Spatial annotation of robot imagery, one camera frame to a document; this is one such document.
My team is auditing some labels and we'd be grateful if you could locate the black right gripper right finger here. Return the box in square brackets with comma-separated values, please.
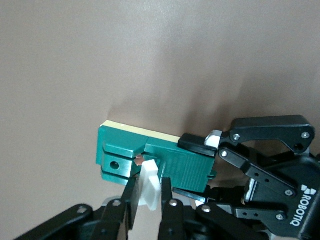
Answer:
[157, 176, 267, 240]

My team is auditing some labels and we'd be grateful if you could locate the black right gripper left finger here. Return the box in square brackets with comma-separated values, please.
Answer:
[13, 174, 141, 240]

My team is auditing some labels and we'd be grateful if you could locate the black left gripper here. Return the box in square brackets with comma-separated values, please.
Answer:
[172, 114, 320, 240]

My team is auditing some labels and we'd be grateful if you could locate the green load switch white handle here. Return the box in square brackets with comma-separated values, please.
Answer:
[96, 120, 218, 211]

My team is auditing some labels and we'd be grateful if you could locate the brown table cover sheet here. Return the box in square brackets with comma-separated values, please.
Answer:
[0, 0, 320, 240]

